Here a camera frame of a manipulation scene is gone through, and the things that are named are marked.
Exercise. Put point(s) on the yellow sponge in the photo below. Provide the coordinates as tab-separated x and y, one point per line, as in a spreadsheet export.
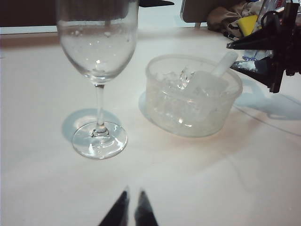
247	24

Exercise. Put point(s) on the translucent white ice shovel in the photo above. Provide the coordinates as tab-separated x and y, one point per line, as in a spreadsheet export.
224	63

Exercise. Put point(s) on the dark chair back left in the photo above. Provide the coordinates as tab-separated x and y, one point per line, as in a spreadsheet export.
28	11

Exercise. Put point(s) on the black marker pen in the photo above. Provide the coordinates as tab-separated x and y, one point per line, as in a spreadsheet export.
229	35

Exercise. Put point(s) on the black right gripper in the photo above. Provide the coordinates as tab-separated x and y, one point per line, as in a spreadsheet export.
291	42

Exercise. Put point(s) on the brown crumpled cloth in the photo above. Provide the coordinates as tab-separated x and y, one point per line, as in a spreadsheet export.
218	18

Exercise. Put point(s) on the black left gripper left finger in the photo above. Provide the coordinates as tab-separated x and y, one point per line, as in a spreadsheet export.
118	212

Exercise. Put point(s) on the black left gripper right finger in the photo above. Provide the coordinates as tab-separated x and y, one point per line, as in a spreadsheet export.
144	212

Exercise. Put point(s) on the clear plastic water bottle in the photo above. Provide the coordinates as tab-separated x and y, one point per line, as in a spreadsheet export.
255	55

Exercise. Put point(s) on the clear wine glass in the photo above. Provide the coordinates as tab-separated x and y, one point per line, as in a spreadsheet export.
98	58

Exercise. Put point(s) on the round translucent plastic container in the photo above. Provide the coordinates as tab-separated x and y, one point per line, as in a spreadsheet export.
200	122

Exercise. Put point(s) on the large clear ice cube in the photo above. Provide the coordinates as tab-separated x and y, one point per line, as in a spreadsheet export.
184	80

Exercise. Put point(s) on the dark chair back right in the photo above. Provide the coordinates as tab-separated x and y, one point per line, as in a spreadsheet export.
195	10

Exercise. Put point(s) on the dark chair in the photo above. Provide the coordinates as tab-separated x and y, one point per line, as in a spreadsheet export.
195	10
28	11

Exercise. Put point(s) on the pile of ice cubes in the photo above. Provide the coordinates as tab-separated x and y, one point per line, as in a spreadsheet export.
169	106

